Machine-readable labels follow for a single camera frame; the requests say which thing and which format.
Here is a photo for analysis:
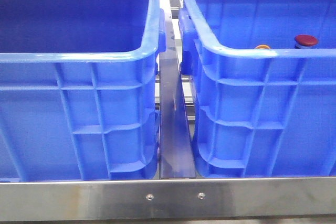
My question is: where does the yellow push button switch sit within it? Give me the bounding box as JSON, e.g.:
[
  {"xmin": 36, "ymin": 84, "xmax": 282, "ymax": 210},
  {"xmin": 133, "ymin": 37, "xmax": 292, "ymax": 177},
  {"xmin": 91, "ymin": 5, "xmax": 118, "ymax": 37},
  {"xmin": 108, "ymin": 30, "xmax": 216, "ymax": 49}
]
[{"xmin": 255, "ymin": 44, "xmax": 270, "ymax": 49}]

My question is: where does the red push button switch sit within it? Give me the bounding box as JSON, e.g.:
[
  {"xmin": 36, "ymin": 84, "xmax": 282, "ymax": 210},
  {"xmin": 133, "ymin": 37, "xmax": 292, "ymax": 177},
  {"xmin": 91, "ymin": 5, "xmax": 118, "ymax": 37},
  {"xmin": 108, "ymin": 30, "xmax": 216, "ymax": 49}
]
[{"xmin": 295, "ymin": 34, "xmax": 319, "ymax": 49}]

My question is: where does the blue plastic bin right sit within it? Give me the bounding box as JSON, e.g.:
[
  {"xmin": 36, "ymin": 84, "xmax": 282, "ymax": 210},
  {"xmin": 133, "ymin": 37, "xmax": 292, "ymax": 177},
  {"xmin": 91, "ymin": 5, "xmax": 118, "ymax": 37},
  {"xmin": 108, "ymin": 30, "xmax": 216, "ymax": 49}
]
[{"xmin": 179, "ymin": 0, "xmax": 335, "ymax": 178}]

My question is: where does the blue plastic bin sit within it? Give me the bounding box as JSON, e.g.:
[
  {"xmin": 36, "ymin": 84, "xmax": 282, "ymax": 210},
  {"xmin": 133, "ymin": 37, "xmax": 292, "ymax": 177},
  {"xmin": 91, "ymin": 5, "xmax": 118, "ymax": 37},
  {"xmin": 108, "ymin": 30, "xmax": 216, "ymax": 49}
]
[
  {"xmin": 179, "ymin": 0, "xmax": 335, "ymax": 178},
  {"xmin": 1, "ymin": 0, "xmax": 165, "ymax": 182}
]

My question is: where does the blue plastic bin left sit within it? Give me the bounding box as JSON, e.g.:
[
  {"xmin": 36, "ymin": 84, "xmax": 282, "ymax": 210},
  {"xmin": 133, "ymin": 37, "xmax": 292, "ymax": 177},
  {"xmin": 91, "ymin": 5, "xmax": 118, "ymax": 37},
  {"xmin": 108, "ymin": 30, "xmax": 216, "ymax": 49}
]
[{"xmin": 1, "ymin": 0, "xmax": 165, "ymax": 182}]

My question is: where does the metal divider rail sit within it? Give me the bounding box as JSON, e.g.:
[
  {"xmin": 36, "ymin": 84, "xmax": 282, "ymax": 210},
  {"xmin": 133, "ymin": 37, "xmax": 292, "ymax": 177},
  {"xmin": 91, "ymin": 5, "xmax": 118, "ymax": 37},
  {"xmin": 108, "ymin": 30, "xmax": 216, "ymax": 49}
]
[{"xmin": 159, "ymin": 0, "xmax": 196, "ymax": 179}]

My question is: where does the stainless steel front rail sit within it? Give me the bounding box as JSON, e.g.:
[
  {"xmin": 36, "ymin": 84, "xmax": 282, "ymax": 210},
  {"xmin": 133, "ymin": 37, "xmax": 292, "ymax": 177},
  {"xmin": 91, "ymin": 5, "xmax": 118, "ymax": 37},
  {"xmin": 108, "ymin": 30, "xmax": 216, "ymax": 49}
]
[{"xmin": 1, "ymin": 177, "xmax": 335, "ymax": 221}]

